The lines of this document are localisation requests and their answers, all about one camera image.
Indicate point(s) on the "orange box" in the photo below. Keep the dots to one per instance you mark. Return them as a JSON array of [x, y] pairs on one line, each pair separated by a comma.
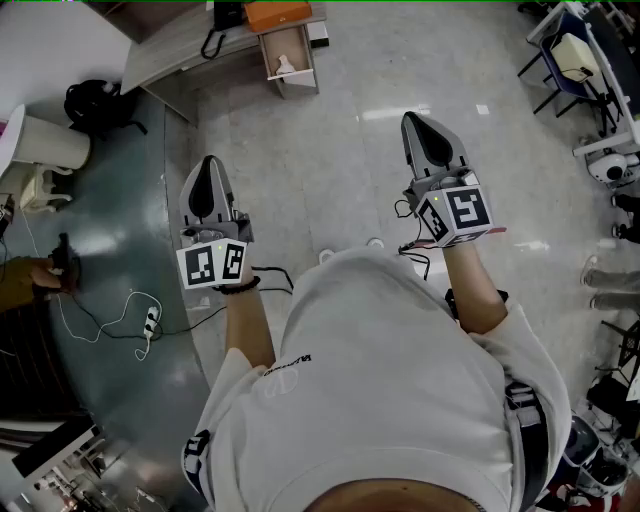
[[277, 15]]

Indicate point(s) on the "wooden desk drawer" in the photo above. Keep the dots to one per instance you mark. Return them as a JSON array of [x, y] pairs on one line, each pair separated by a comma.
[[292, 50]]

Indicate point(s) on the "grey wooden desk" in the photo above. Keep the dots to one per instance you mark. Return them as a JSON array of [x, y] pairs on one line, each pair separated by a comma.
[[170, 60]]

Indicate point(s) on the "beige box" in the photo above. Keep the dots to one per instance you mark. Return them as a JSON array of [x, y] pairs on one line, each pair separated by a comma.
[[572, 55]]

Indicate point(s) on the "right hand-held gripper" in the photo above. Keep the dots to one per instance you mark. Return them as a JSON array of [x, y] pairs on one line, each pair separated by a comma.
[[467, 207]]

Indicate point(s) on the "white power strip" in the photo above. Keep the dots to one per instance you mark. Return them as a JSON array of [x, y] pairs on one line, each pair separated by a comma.
[[151, 320]]

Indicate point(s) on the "white tissue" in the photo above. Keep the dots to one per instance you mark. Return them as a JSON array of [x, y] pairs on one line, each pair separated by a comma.
[[286, 66]]

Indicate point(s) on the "person's left forearm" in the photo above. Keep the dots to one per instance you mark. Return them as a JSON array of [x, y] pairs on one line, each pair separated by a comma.
[[247, 325]]

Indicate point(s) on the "white round device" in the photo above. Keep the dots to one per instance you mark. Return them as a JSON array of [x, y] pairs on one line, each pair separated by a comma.
[[612, 170]]

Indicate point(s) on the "black backpack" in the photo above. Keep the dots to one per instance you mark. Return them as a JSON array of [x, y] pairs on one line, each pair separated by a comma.
[[92, 107]]

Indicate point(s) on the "person's right forearm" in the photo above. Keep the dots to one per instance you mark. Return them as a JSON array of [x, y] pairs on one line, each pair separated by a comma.
[[472, 290]]

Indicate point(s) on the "white office desk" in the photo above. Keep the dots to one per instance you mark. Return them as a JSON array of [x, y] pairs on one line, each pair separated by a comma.
[[620, 90]]

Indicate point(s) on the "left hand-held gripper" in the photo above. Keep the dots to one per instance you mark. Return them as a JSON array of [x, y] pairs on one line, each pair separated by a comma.
[[227, 260]]

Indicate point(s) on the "person's white shirt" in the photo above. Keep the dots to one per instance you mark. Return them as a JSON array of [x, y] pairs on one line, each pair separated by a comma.
[[380, 380]]

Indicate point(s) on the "person's white shoe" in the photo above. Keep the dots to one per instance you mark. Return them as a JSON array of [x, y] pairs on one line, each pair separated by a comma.
[[325, 256], [375, 243]]

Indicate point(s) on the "black hand-held device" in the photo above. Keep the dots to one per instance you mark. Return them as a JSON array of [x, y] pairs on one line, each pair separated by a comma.
[[65, 260]]

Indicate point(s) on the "blue metal chair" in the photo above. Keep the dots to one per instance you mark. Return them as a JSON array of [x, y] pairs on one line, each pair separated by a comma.
[[565, 75]]

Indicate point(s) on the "white ribbed cylinder bin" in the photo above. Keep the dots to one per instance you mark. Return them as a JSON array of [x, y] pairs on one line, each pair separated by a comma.
[[52, 145]]

